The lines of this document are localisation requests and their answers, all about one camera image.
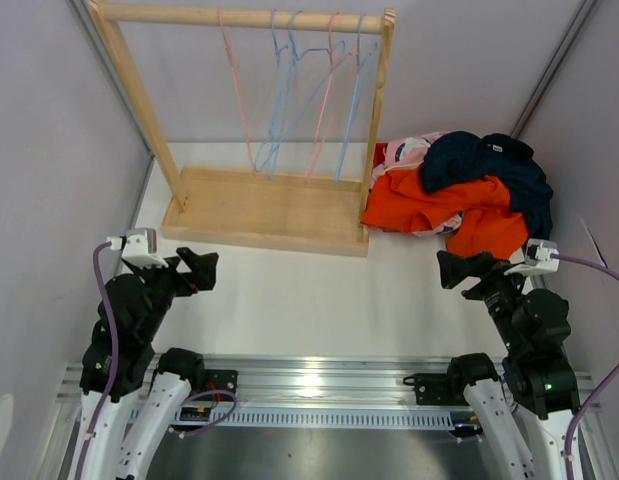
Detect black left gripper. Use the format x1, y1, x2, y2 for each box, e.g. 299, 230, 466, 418
128, 245, 217, 339

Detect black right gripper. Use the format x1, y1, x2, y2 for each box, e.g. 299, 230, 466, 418
435, 249, 534, 352

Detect orange shorts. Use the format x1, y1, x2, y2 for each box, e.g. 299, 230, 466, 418
361, 169, 529, 259

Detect navy blue shorts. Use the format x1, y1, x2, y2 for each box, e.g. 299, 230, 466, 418
420, 131, 553, 240

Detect blue hanger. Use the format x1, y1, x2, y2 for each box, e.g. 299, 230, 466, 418
334, 14, 378, 184
253, 9, 346, 174
267, 9, 303, 180

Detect pink shark print shorts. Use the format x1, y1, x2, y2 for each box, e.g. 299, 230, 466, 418
370, 131, 463, 237

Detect pink hanger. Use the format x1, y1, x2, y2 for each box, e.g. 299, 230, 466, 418
304, 11, 350, 183
217, 7, 256, 174

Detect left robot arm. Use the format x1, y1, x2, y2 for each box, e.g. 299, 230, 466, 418
69, 247, 219, 479

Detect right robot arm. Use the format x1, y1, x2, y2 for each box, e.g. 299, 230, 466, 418
436, 240, 583, 479

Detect wooden clothes rack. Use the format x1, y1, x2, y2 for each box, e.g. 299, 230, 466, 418
87, 1, 396, 257

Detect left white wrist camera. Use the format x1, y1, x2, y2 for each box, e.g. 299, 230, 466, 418
106, 228, 168, 269

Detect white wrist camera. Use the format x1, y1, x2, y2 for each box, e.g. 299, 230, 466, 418
504, 239, 559, 277
106, 228, 168, 269

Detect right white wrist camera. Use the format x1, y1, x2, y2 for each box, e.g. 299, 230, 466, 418
504, 239, 559, 277

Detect aluminium mounting rail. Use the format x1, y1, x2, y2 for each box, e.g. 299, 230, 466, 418
54, 353, 603, 432

